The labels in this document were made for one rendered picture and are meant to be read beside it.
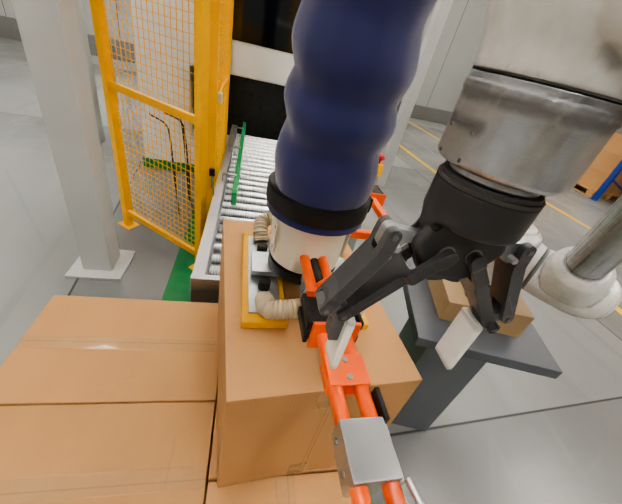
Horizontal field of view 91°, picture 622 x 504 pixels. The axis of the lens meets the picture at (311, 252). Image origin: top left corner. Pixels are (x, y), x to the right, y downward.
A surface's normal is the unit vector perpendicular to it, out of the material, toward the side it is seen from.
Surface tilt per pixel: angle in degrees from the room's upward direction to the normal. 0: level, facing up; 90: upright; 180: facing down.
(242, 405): 90
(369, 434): 1
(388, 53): 75
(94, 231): 90
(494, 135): 90
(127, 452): 0
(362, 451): 1
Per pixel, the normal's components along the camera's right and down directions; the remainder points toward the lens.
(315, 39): -0.48, 0.23
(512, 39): -0.95, 0.18
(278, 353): 0.21, -0.80
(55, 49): 0.13, 0.59
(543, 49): -0.76, 0.40
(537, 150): -0.29, 0.50
